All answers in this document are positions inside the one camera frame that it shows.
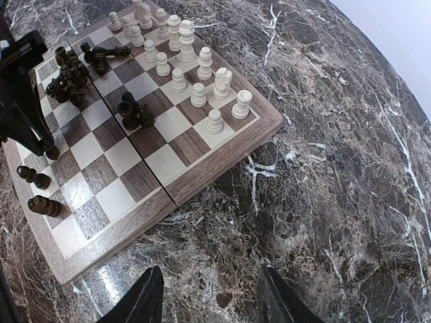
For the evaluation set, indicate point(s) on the white chess queen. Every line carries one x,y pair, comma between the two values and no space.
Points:
173,27

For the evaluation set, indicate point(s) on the white chess bishop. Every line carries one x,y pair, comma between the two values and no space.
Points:
205,62

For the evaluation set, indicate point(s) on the dark chess pawn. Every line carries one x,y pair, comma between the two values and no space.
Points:
30,175
146,118
44,206
51,152

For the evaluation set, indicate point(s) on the pile of dark chess pieces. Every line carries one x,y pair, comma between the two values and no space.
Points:
73,74

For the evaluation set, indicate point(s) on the white chess rook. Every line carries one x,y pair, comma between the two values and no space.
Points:
241,108

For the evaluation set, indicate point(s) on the dark chess pawn upright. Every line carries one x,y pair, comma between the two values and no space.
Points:
146,118

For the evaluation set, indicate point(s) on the wooden chess board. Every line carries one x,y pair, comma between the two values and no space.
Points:
115,184

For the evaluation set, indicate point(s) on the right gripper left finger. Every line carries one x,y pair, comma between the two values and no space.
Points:
143,302

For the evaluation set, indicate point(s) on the white chess knight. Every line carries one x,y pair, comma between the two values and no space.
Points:
223,78

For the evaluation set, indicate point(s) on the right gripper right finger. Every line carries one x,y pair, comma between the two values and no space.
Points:
277,302

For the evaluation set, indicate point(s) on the white chess king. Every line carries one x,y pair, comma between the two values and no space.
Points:
187,32

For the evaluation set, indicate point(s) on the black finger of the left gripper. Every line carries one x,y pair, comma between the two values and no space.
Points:
21,114

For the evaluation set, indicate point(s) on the white chess pawn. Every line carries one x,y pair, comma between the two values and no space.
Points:
198,97
150,55
162,68
214,122
178,81

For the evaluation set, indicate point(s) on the dark chess rook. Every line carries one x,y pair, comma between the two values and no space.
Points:
130,120

